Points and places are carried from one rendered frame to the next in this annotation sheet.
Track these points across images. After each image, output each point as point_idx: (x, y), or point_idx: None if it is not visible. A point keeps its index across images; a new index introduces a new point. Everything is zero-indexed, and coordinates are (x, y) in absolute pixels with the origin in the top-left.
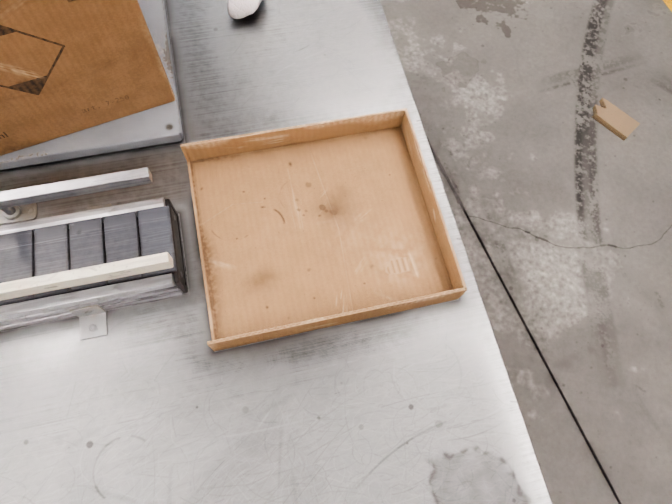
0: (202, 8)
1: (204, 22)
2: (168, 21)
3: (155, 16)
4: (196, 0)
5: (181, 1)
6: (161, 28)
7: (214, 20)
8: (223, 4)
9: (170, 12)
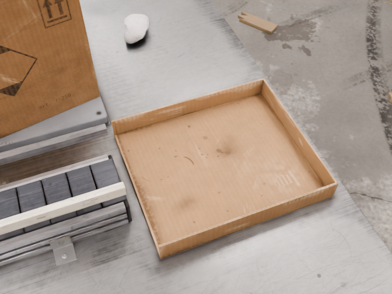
0: (105, 41)
1: (108, 48)
2: None
3: None
4: (100, 37)
5: (90, 38)
6: None
7: (115, 46)
8: (119, 37)
9: None
